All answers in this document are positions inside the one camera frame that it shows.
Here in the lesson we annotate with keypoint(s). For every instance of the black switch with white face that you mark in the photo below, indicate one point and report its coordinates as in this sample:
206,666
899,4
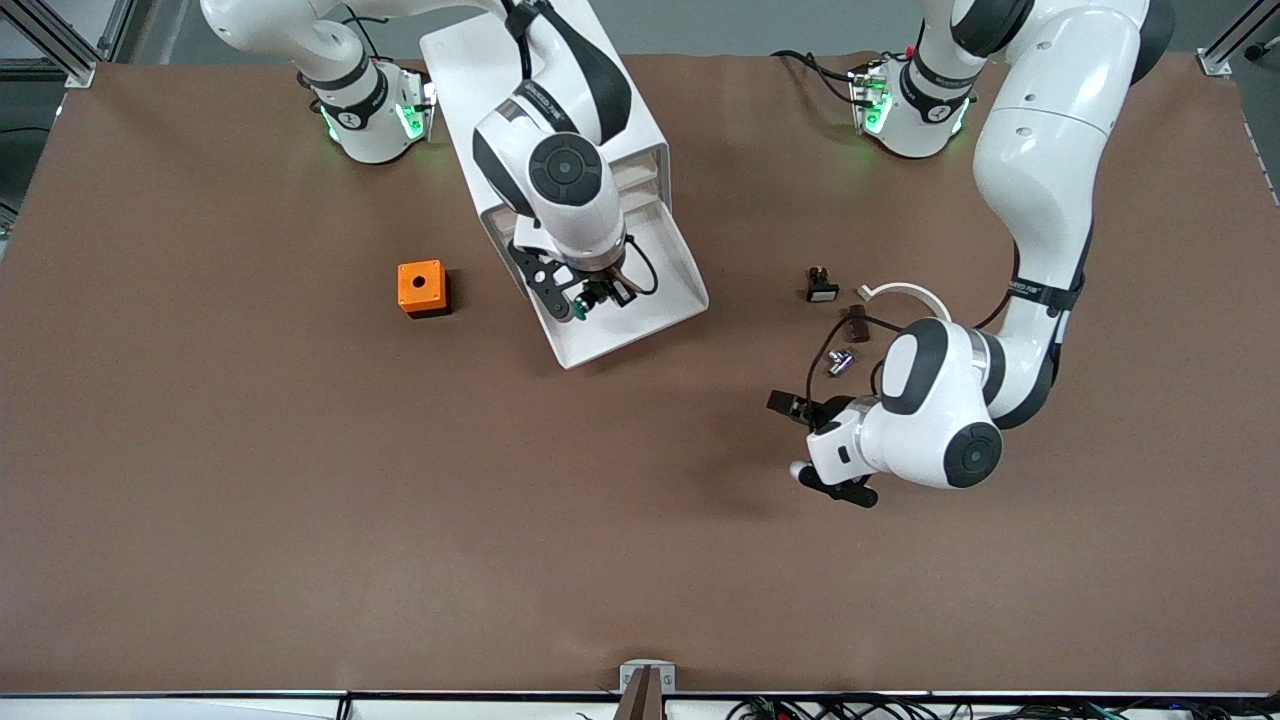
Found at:
822,291

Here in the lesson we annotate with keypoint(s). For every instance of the silver metal fitting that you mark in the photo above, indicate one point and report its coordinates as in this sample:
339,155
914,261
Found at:
840,363

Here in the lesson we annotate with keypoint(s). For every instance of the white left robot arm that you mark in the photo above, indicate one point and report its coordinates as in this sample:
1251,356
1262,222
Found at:
1040,150

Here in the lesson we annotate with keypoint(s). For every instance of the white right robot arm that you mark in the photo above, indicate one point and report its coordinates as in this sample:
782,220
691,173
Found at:
560,170

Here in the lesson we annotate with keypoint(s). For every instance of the aluminium frame profile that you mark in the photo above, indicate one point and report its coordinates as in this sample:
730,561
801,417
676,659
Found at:
1225,50
75,65

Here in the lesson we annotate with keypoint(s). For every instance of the brown terminal block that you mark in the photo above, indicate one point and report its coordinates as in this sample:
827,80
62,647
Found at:
858,326

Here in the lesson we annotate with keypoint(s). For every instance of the white table edge rail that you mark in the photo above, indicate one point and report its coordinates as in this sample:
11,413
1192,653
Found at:
200,708

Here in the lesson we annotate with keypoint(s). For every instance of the orange button box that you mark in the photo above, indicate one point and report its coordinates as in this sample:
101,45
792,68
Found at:
420,290

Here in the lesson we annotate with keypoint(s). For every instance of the green push button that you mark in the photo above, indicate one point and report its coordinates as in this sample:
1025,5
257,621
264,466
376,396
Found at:
581,312

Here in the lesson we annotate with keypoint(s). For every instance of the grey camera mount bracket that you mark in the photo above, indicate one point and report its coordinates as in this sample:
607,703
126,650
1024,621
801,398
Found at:
647,690

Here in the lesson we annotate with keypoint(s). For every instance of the white curved plastic bracket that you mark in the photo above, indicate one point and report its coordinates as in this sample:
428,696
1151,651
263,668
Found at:
900,288

